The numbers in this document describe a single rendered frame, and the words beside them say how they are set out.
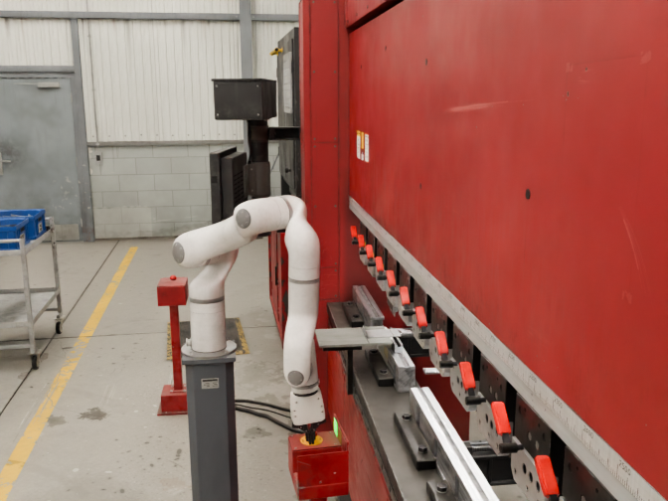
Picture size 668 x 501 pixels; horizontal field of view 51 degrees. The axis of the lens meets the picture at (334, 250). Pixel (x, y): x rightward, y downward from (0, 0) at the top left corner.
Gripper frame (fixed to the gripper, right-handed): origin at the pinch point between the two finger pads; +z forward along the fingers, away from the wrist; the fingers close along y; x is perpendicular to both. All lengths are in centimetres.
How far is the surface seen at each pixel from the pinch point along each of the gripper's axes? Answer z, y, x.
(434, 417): -9.3, -33.6, 19.5
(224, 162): -72, 8, -152
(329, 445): 7.1, -6.4, -5.1
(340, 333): -14, -22, -48
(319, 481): 12.9, -0.7, 4.7
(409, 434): -3.7, -26.4, 16.7
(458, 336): -45, -30, 51
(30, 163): -39, 220, -764
